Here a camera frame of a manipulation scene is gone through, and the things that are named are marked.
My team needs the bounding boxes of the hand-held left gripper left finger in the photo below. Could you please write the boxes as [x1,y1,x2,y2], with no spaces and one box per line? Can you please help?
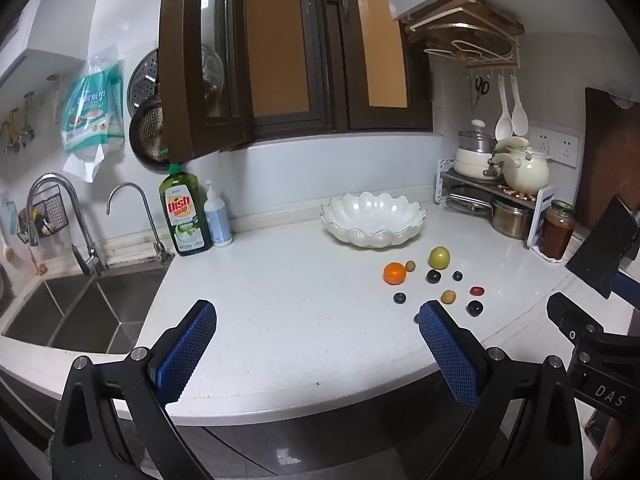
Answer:
[51,299,218,480]

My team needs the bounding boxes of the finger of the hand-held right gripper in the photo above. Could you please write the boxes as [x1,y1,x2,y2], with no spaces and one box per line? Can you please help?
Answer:
[546,291,640,357]
[611,269,640,307]

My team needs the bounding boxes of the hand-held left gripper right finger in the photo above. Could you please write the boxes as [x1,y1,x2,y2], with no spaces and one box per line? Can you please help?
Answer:
[417,300,585,480]

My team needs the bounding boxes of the white scalloped bowl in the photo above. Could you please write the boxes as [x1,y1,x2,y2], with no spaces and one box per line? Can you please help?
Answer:
[320,191,427,249]

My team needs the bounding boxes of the glass jar of red sauce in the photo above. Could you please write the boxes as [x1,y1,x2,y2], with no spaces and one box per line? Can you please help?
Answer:
[538,200,576,261]

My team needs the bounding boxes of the dark brown cutting board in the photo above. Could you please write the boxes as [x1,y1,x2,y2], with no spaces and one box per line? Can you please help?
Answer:
[584,87,640,232]

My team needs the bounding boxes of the stainless steel pot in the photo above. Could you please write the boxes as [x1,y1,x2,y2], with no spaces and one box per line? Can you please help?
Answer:
[491,196,534,240]

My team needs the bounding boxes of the brown beaded trivet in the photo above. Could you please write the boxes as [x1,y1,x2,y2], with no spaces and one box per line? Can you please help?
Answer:
[500,185,539,201]

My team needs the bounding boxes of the cream enamel kettle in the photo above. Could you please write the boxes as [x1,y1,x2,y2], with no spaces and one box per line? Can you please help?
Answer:
[492,136,552,195]

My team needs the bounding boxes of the stainless steel sink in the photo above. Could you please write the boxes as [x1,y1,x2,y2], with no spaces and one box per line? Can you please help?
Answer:
[0,265,172,356]

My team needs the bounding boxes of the slim chrome faucet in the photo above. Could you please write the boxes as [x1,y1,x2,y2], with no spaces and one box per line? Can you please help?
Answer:
[107,182,174,264]

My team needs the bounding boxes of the green dish soap bottle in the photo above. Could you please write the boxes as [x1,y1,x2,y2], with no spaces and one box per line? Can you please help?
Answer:
[159,162,214,257]

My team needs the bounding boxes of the white pump soap bottle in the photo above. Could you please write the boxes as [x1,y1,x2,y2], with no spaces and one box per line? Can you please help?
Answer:
[202,180,234,249]

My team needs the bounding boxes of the steel pot lid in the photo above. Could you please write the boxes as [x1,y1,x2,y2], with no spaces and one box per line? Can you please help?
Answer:
[446,186,496,216]

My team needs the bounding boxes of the cream pan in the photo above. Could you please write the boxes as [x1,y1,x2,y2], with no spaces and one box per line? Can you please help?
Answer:
[453,147,506,181]

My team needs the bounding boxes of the large chrome faucet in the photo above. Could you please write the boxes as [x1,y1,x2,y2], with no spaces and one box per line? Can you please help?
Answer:
[26,173,109,276]

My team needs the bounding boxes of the white plastic spoon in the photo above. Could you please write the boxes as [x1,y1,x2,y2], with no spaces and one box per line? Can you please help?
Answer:
[510,72,530,137]
[495,72,514,142]

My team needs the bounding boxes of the steel pot with glass lid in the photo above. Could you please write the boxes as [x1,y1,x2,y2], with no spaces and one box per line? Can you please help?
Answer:
[458,119,496,155]

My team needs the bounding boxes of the grey corner shelf rack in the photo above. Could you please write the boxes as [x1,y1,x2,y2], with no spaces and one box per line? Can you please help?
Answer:
[434,158,557,252]

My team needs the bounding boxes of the black scissors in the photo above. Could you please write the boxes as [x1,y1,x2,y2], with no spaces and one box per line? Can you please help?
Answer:
[472,76,491,111]

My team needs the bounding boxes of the rectangular wooden cutting board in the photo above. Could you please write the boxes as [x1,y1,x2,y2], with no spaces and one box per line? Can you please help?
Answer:
[405,0,526,42]

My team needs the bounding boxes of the teal plastic bag pack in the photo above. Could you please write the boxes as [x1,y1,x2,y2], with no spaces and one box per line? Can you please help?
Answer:
[60,46,125,184]

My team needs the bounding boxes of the steel steamer plate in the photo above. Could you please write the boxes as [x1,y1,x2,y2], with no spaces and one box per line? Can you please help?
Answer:
[127,47,161,117]

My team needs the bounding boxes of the yellow hanging tool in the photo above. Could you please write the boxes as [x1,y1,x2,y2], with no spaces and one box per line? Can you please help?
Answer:
[0,91,37,156]

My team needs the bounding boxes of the white wall socket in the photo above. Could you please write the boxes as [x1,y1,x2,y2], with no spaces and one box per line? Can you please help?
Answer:
[550,132,581,167]
[528,127,551,156]

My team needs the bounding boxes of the black wire basket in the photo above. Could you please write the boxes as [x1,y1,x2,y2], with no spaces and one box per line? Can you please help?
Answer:
[17,185,70,247]

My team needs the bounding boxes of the white wire hanging rack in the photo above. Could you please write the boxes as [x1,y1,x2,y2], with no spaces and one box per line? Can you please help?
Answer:
[424,39,521,70]

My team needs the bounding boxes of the brown window frame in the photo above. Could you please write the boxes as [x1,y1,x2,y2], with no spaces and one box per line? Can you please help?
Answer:
[230,0,434,139]

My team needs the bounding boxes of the white wall shelf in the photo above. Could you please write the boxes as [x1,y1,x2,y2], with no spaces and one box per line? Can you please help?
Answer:
[0,0,85,88]

